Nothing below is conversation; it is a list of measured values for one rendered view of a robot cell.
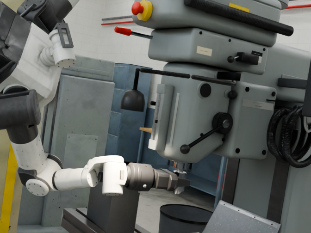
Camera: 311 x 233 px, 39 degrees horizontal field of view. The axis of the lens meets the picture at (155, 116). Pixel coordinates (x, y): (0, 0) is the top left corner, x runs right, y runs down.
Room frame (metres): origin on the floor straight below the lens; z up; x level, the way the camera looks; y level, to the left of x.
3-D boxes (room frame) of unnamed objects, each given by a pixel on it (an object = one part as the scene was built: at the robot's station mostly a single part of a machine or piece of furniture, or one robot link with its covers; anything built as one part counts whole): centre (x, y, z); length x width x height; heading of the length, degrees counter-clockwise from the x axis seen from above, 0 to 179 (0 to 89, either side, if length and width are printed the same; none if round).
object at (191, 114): (1.49, -0.11, 1.47); 0.21 x 0.19 x 0.32; 35
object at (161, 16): (1.50, -0.12, 1.81); 0.47 x 0.26 x 0.16; 125
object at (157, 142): (1.42, -0.02, 1.45); 0.04 x 0.04 x 0.21; 35
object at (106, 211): (1.79, 0.12, 1.06); 0.22 x 0.12 x 0.20; 30
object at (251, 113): (1.60, -0.27, 1.47); 0.24 x 0.19 x 0.26; 35
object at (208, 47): (1.51, -0.14, 1.68); 0.34 x 0.24 x 0.10; 125
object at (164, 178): (1.45, -0.02, 1.24); 0.13 x 0.12 x 0.10; 22
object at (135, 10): (1.34, 0.10, 1.76); 0.04 x 0.03 x 0.04; 35
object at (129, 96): (1.32, 0.07, 1.49); 0.07 x 0.07 x 0.06
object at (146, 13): (1.35, 0.08, 1.76); 0.06 x 0.02 x 0.06; 35
